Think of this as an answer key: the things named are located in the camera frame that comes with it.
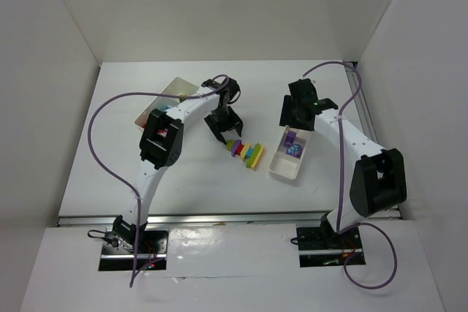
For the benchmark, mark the aluminium front rail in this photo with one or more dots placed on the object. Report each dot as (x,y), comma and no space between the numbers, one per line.
(227,218)

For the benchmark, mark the multicolour lego tower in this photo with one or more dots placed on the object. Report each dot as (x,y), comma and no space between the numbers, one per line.
(249,154)

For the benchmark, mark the purple round printed lego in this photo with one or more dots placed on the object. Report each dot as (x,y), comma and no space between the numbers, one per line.
(295,151)

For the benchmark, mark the white divided container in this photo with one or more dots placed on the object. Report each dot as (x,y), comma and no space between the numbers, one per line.
(287,159)
(177,87)

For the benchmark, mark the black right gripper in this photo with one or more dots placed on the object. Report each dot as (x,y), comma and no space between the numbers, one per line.
(287,114)

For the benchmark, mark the purple sloped lego brick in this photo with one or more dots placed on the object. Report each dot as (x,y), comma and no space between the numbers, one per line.
(289,139)

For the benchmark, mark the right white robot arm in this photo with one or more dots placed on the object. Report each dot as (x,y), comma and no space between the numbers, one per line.
(372,178)

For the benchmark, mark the left white divided container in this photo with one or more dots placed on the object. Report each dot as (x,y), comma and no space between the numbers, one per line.
(177,87)

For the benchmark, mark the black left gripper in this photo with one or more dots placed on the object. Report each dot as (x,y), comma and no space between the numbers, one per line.
(223,123)

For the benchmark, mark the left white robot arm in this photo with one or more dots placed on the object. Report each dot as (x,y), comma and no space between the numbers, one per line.
(161,146)

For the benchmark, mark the right white divided container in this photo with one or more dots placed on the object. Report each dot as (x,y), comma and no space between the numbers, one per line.
(287,159)

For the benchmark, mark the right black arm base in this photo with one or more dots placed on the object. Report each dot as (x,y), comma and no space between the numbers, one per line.
(316,251)

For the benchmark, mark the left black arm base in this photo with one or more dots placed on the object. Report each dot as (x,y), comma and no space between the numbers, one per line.
(117,255)

